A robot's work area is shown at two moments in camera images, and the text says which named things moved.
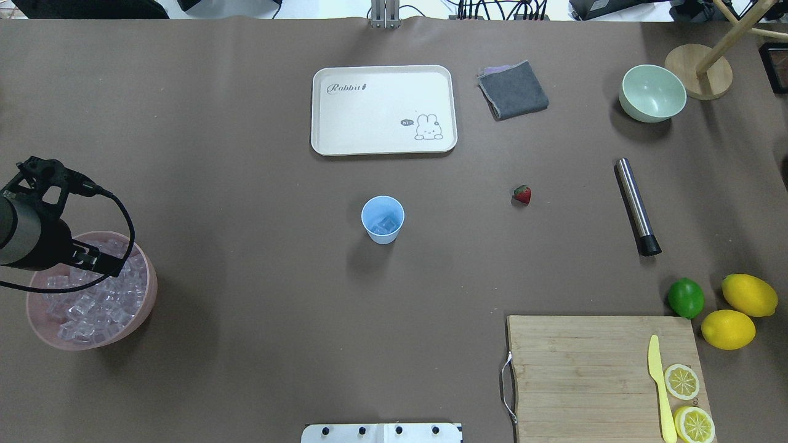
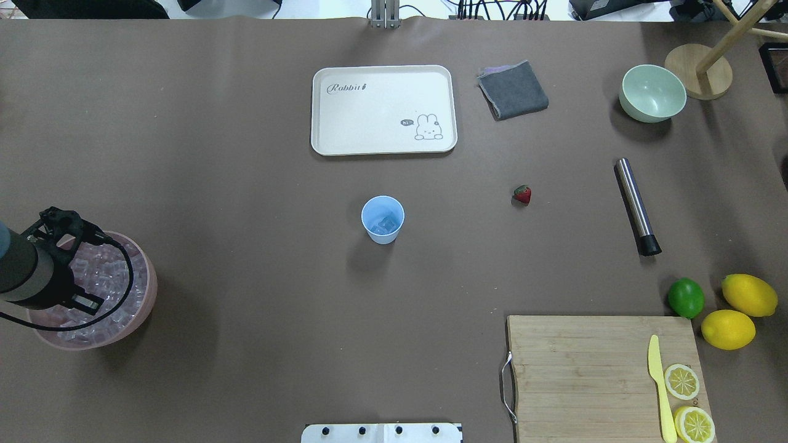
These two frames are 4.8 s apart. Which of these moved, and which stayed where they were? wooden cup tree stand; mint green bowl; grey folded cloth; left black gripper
Moved: left black gripper
Stayed: mint green bowl; grey folded cloth; wooden cup tree stand
